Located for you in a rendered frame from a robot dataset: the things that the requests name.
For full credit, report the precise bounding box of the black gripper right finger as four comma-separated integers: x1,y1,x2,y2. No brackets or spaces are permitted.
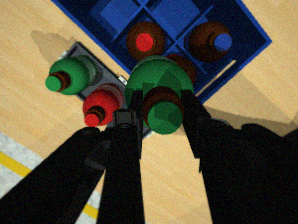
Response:
181,89,298,224

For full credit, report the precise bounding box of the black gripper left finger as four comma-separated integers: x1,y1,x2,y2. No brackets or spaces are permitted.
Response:
0,90,145,224

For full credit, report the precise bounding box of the red cola bottle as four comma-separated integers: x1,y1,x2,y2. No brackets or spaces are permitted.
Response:
83,83,123,127

